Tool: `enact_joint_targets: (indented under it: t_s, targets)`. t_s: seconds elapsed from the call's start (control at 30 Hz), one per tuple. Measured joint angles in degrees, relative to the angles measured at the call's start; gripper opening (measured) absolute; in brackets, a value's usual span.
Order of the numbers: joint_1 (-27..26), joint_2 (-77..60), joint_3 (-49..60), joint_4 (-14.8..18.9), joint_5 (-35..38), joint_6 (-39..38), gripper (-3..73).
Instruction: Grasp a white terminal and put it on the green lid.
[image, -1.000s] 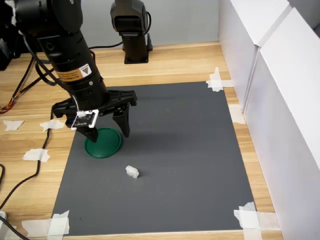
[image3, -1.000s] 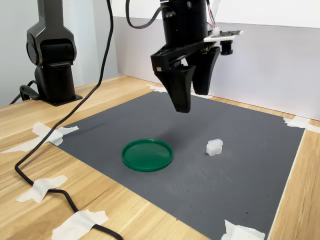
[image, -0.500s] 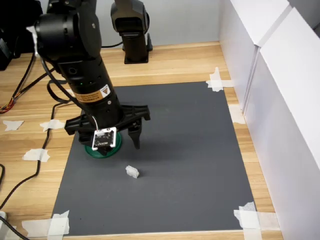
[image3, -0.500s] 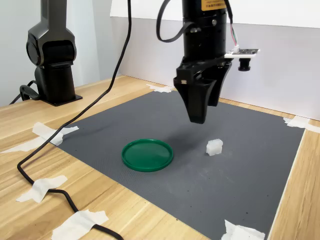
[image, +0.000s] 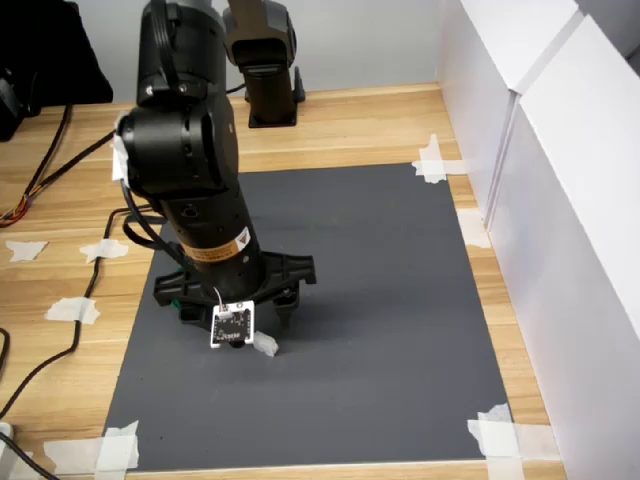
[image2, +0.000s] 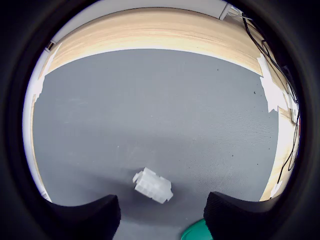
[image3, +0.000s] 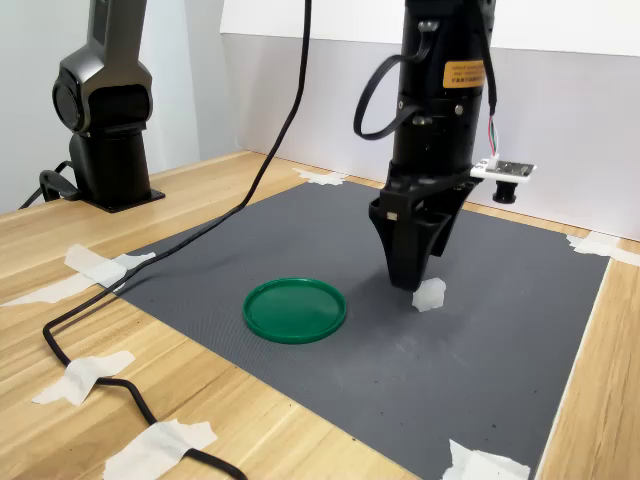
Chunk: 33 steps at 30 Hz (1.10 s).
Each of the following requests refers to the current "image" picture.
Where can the small white plastic terminal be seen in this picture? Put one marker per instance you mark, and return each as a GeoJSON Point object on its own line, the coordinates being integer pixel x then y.
{"type": "Point", "coordinates": [265, 344]}

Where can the white masking tape piece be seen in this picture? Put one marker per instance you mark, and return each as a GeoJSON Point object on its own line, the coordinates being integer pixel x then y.
{"type": "Point", "coordinates": [25, 250]}
{"type": "Point", "coordinates": [117, 450]}
{"type": "Point", "coordinates": [105, 250]}
{"type": "Point", "coordinates": [432, 167]}
{"type": "Point", "coordinates": [502, 437]}
{"type": "Point", "coordinates": [474, 230]}
{"type": "Point", "coordinates": [70, 310]}

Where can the dark grey mat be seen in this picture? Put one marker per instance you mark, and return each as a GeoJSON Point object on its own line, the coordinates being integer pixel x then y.
{"type": "Point", "coordinates": [375, 300]}

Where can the crumpled white tape scrap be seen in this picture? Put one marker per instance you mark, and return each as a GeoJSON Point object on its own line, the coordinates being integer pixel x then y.
{"type": "Point", "coordinates": [120, 160]}

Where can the white plug adapter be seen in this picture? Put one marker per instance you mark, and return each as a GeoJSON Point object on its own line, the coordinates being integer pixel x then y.
{"type": "Point", "coordinates": [6, 432]}

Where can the black device box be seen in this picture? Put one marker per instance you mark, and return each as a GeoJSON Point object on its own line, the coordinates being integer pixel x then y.
{"type": "Point", "coordinates": [10, 115]}

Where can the black chair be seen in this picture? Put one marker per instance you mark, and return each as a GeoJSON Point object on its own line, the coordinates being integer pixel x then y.
{"type": "Point", "coordinates": [65, 50]}

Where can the white partition panel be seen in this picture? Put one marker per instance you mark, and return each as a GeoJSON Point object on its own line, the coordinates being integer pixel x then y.
{"type": "Point", "coordinates": [475, 100]}
{"type": "Point", "coordinates": [575, 250]}

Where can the white gripper camera module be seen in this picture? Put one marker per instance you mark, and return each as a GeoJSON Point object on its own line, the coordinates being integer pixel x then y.
{"type": "Point", "coordinates": [232, 322]}

